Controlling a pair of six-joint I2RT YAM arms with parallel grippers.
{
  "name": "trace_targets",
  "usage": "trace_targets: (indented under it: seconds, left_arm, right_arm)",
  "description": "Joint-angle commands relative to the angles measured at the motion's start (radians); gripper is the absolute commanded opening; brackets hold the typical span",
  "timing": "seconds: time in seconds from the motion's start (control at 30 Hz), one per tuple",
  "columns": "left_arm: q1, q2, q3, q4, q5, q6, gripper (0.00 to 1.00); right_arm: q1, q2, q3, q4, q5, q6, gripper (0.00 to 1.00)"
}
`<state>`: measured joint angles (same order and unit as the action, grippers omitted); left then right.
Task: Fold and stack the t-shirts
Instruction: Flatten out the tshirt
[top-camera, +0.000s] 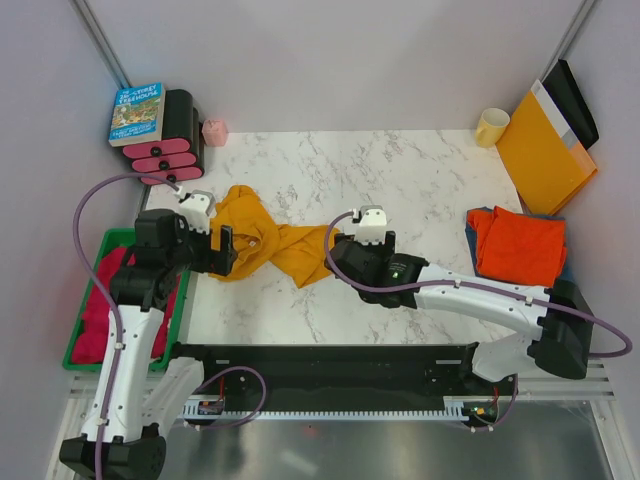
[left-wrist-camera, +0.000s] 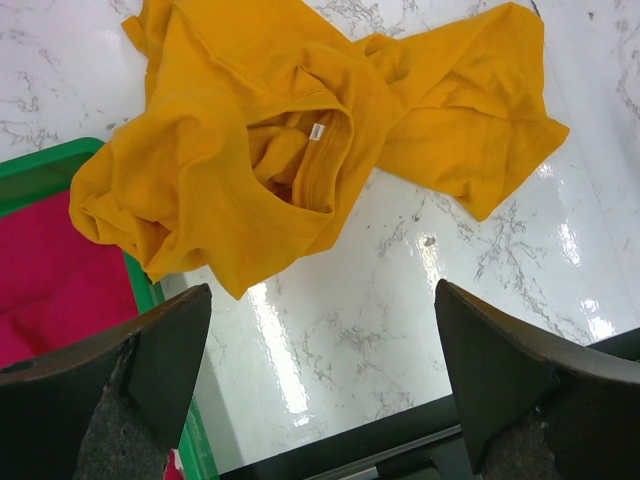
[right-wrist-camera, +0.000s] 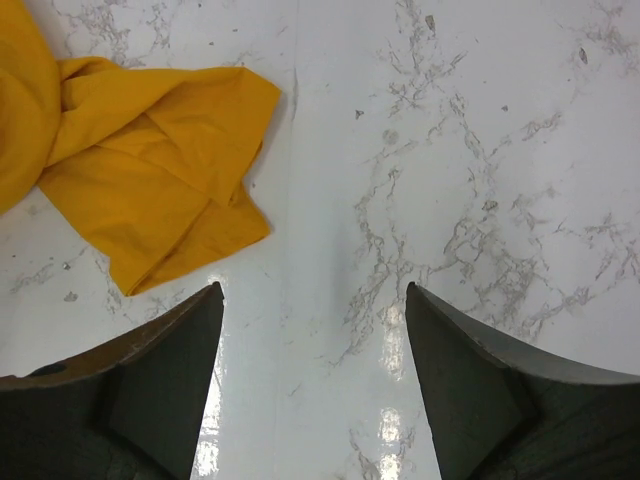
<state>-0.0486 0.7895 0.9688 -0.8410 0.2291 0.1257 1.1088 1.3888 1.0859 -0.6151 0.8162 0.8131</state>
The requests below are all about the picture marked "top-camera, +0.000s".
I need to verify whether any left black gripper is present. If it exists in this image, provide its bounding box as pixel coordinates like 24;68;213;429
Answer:
165;213;236;276

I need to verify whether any yellow t shirt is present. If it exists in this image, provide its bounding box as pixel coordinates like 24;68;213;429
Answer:
210;185;339;289

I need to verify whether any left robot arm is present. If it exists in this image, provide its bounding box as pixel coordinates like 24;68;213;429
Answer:
59;209;237;479

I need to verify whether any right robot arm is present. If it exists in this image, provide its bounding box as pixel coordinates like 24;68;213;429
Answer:
325;232;593;394

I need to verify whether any blue folded t shirt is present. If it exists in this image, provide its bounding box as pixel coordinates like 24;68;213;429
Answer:
464;206;582;296

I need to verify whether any black pink drawer unit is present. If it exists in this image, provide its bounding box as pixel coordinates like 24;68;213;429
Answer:
121;89;204;182

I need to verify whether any green plastic tray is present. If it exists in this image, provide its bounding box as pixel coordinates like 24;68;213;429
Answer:
62;228;190;372

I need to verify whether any orange folded t shirt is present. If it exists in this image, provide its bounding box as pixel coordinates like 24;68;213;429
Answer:
472;204;569;289

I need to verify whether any small pink cube box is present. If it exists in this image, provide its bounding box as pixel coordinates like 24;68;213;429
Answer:
201;119;229;147

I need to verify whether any yellow mug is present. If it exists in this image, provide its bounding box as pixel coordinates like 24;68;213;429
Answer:
475;107;511;148

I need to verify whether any pink crumpled t shirt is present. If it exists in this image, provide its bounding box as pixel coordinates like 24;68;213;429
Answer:
71;246;178;365

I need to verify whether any blue treehouse book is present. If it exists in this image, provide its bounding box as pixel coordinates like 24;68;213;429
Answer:
108;82;166;148

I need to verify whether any orange padded envelope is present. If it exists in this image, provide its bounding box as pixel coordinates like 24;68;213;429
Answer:
496;90;598;215

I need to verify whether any white grey envelope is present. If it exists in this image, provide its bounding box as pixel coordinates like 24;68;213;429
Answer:
531;80;579;149

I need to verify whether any black folder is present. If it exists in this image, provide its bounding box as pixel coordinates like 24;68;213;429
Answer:
542;59;599;150

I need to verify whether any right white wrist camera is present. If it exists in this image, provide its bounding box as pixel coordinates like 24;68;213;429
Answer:
352;205;387;246

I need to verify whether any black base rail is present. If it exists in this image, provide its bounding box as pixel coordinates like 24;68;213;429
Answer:
171;343;515;414

